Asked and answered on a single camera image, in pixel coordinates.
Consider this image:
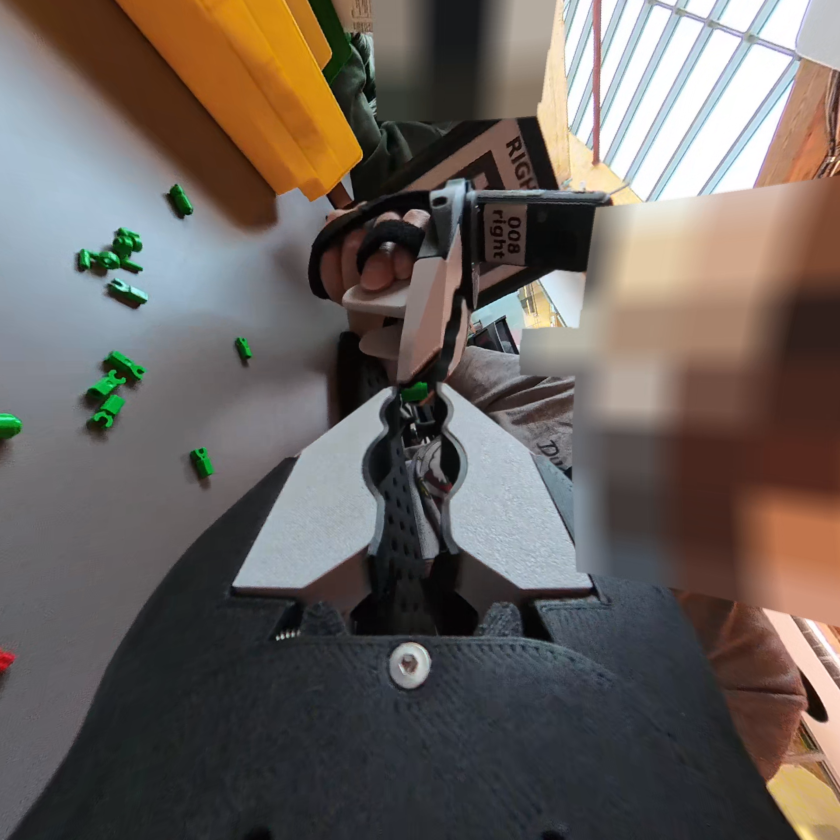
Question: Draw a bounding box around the pile of green lego clips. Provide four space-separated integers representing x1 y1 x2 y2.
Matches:
75 184 253 480

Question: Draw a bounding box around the yellow plastic bin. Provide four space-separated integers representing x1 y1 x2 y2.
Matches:
115 0 364 201

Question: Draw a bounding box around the black white marker placard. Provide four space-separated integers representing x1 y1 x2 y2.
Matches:
367 118 560 198

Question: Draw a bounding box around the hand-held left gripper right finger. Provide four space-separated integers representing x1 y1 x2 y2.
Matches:
430 384 595 631

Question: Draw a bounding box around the red ceiling pipe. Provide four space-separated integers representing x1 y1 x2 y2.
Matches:
589 0 606 166

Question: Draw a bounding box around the person's grey printed shirt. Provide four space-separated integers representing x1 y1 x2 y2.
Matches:
407 348 811 782

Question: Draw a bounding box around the green plastic bin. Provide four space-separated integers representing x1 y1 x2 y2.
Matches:
308 0 353 83

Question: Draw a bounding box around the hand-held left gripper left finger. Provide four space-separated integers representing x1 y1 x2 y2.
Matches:
233 387 398 631

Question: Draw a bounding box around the dark green jacket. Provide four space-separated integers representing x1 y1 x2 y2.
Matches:
331 33 460 204

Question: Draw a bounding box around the person's right hand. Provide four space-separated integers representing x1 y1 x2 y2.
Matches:
319 206 432 304

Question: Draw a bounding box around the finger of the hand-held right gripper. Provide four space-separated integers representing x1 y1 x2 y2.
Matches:
427 261 476 389
395 252 462 388

